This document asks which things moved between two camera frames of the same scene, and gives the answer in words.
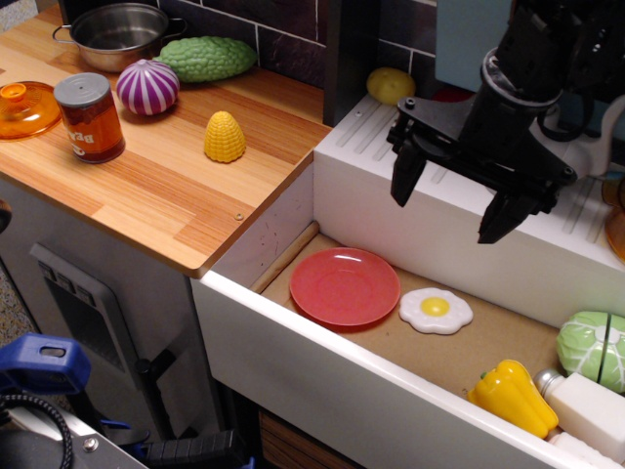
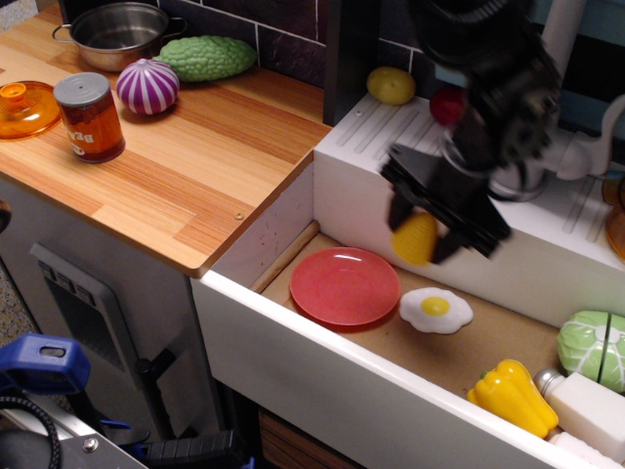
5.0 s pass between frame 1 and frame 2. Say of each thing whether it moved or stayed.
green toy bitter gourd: stayed
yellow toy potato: stayed
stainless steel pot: stayed
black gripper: moved
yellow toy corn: moved
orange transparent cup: stayed
